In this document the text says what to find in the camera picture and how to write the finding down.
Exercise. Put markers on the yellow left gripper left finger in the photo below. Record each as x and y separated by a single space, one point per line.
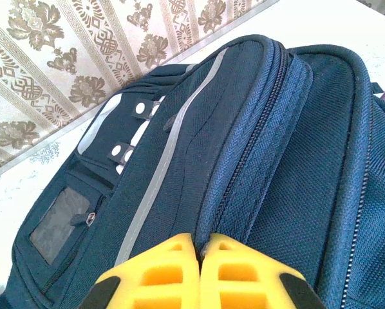
166 273

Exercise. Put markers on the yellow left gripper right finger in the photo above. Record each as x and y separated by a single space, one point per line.
244 273

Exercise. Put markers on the navy blue backpack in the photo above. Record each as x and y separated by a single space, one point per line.
276 145

